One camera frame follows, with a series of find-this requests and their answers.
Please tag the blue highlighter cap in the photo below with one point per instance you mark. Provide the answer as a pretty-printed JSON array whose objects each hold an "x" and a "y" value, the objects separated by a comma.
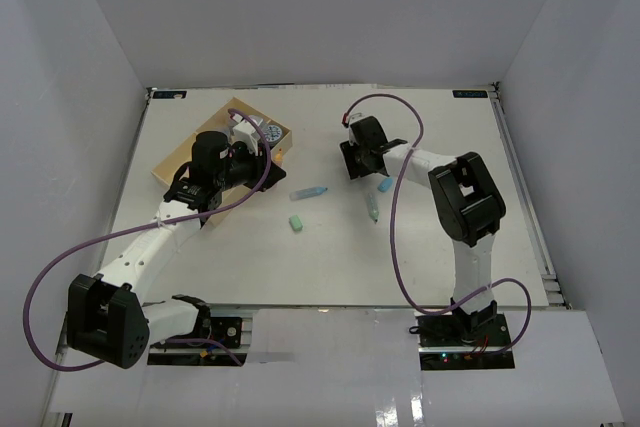
[{"x": 385, "y": 185}]

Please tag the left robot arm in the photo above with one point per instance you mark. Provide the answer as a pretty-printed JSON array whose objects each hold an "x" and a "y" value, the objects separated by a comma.
[{"x": 108, "y": 316}]

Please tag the blue patterned jar back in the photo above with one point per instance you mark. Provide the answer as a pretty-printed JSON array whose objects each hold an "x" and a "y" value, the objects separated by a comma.
[{"x": 273, "y": 134}]

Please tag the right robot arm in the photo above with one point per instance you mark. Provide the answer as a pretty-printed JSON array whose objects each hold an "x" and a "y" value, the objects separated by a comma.
[{"x": 467, "y": 201}]

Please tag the blue highlighter pen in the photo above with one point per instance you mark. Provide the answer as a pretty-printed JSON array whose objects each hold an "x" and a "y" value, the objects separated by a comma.
[{"x": 307, "y": 193}]

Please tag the green highlighter cap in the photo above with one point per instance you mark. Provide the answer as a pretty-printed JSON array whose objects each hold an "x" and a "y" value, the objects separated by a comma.
[{"x": 295, "y": 223}]

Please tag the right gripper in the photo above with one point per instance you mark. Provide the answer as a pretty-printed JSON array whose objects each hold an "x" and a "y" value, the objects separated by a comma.
[{"x": 348, "y": 151}]

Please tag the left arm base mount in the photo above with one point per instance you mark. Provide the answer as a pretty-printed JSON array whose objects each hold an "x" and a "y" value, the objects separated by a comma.
[{"x": 231, "y": 331}]

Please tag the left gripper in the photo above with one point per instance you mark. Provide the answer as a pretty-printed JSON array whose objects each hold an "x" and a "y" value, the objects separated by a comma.
[{"x": 257, "y": 162}]

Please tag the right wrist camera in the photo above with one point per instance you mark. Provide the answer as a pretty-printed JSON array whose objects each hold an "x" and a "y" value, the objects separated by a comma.
[{"x": 349, "y": 118}]

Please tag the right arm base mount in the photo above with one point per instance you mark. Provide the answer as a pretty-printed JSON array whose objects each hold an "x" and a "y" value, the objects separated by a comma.
[{"x": 444, "y": 346}]

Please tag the green highlighter pen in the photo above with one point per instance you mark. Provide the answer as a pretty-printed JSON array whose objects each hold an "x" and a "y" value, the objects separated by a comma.
[{"x": 372, "y": 205}]

